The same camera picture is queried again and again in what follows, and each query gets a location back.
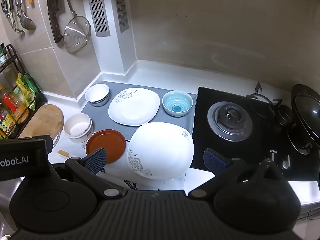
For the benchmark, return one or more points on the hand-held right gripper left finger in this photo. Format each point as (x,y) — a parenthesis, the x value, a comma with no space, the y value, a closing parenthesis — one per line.
(96,161)

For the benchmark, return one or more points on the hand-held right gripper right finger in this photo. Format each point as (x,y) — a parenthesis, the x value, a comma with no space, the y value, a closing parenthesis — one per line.
(215,162)

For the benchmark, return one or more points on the white bowl with blue pattern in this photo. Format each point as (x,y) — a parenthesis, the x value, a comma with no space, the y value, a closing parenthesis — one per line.
(97,93)

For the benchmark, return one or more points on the brown round plate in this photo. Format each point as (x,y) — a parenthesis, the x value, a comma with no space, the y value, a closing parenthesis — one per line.
(107,142)

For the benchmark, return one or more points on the black glass gas stove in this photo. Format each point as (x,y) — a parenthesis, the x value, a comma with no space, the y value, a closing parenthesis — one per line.
(200,140)

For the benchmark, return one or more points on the round metal stove burner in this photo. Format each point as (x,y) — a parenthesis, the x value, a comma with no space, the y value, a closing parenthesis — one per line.
(229,121)

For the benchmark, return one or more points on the wooden cutting board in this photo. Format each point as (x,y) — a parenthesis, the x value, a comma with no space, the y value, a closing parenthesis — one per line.
(45,121)

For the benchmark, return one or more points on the grey counter mat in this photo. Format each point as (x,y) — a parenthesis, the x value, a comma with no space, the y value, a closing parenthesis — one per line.
(100,116)

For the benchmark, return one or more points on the large square floral white plate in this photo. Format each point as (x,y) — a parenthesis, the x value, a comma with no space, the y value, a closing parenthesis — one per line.
(161,150)

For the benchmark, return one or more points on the red seasoning packet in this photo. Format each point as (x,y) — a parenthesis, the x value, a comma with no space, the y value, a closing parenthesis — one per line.
(10,102)

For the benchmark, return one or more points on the stove control knob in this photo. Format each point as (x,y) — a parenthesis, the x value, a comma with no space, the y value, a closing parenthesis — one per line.
(273,157)
(287,162)

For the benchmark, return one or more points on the small square floral white plate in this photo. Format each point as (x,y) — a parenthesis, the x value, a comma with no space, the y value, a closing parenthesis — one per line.
(133,106)

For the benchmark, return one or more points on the green yellow seasoning packet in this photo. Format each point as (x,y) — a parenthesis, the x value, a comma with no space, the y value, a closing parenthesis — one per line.
(27,90)

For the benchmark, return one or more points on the teal striped bowl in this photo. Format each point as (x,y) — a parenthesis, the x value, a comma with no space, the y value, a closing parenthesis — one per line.
(177,103)

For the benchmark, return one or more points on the black iron pan support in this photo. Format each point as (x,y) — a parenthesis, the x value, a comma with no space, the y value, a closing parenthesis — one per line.
(260,100)

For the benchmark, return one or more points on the glass wok lid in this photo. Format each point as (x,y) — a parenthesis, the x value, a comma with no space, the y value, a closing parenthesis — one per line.
(300,143)

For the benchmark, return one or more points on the black wok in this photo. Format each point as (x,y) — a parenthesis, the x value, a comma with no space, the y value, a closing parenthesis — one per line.
(306,110)

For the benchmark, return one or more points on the metal ladle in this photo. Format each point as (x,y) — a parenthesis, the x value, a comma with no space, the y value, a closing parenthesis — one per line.
(28,23)

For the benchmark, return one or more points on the kitchen scissors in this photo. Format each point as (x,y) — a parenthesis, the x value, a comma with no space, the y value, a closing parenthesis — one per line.
(7,12)

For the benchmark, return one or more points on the wide grey vent grille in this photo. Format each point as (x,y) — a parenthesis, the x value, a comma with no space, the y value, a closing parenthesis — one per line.
(98,7)

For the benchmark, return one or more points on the narrow grey vent grille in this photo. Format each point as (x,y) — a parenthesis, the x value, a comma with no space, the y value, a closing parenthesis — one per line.
(122,7)

